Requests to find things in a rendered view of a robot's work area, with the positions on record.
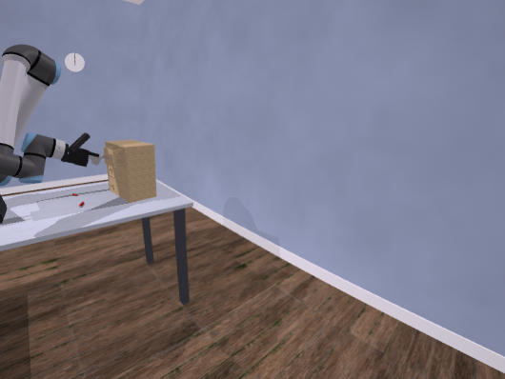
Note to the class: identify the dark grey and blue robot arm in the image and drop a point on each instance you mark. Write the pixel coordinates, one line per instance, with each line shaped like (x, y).
(42, 71)

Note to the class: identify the light brown wooden chest of drawers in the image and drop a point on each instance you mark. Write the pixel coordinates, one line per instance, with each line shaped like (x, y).
(140, 170)

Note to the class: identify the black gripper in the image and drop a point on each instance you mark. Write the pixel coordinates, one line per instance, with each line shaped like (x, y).
(80, 157)

